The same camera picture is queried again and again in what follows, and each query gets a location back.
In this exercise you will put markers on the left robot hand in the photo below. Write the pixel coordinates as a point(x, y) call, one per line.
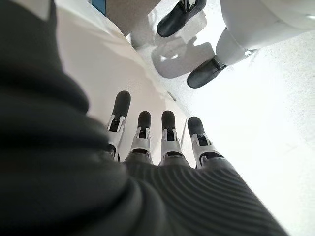
point(73, 184)

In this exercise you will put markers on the dark right robot leg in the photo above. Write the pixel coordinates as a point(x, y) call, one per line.
point(177, 19)

